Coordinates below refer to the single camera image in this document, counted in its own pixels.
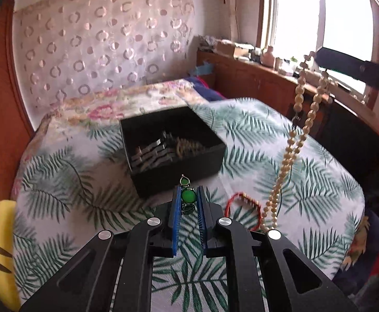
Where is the patterned window curtain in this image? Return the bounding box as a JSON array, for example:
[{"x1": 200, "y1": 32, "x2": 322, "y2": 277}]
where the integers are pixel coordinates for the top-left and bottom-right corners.
[{"x1": 223, "y1": 0, "x2": 242, "y2": 40}]

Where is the pink bottle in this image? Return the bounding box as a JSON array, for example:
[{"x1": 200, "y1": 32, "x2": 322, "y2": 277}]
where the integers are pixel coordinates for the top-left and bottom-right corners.
[{"x1": 262, "y1": 46, "x2": 276, "y2": 66}]

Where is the wooden cabinet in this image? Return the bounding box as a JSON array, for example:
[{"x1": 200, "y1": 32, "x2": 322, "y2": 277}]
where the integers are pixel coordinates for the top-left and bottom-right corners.
[{"x1": 196, "y1": 49, "x2": 379, "y2": 183}]

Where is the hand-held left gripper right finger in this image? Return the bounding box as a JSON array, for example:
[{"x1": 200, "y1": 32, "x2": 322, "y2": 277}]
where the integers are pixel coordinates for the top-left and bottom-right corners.
[{"x1": 196, "y1": 185, "x2": 359, "y2": 312}]

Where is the pearl bead necklace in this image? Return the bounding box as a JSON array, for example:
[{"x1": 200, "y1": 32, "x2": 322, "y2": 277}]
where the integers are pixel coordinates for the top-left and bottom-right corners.
[{"x1": 260, "y1": 51, "x2": 332, "y2": 233}]

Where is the colourful printed cloth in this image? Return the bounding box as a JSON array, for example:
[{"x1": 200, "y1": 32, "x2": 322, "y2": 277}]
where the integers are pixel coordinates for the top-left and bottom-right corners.
[{"x1": 334, "y1": 213, "x2": 379, "y2": 287}]

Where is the black cardboard box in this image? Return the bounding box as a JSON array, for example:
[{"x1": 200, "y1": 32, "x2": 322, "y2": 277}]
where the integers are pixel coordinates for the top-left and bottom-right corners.
[{"x1": 119, "y1": 105, "x2": 227, "y2": 199}]

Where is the metal link watch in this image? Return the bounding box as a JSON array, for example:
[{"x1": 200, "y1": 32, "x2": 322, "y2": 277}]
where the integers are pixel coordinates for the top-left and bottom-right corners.
[{"x1": 130, "y1": 131, "x2": 181, "y2": 172}]

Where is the floral blanket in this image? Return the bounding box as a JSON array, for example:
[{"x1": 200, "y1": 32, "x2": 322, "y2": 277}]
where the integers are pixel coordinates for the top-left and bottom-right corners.
[{"x1": 21, "y1": 79, "x2": 209, "y2": 170}]

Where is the red bead bracelet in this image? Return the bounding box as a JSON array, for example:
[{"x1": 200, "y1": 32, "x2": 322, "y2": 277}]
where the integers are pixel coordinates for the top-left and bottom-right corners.
[{"x1": 225, "y1": 192, "x2": 263, "y2": 232}]

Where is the leaf print bed sheet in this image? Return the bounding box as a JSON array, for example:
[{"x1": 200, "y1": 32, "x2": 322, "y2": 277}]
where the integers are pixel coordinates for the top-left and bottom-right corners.
[{"x1": 11, "y1": 97, "x2": 367, "y2": 312}]

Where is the ring-patterned wall curtain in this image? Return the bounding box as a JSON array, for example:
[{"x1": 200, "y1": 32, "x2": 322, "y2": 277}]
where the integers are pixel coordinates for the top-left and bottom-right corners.
[{"x1": 12, "y1": 0, "x2": 196, "y2": 118}]

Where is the gold chain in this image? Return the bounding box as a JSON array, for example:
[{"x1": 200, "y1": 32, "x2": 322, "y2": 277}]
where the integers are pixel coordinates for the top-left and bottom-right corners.
[{"x1": 174, "y1": 137, "x2": 210, "y2": 157}]

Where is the window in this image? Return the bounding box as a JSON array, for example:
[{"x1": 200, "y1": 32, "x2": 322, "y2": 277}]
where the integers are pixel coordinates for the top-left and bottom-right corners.
[{"x1": 257, "y1": 0, "x2": 379, "y2": 111}]

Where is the blue blanket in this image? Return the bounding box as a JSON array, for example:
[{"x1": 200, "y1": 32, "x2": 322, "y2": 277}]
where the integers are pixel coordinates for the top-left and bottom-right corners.
[{"x1": 184, "y1": 76, "x2": 227, "y2": 102}]

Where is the blue plastic bag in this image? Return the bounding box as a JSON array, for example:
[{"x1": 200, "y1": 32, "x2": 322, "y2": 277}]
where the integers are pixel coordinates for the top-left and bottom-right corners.
[{"x1": 192, "y1": 62, "x2": 215, "y2": 76}]

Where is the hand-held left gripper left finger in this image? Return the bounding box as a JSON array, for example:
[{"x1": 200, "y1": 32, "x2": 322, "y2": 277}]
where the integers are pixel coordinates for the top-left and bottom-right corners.
[{"x1": 19, "y1": 185, "x2": 181, "y2": 312}]

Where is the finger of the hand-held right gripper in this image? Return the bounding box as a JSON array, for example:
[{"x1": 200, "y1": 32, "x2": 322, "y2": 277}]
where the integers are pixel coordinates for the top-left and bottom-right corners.
[{"x1": 315, "y1": 47, "x2": 379, "y2": 95}]

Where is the green gem bracelet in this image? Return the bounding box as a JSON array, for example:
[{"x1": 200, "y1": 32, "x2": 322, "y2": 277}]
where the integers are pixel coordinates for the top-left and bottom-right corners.
[{"x1": 179, "y1": 175, "x2": 197, "y2": 216}]

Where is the open cardboard carton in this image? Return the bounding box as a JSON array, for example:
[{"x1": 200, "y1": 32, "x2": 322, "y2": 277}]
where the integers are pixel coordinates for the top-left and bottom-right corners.
[{"x1": 215, "y1": 39, "x2": 252, "y2": 56}]

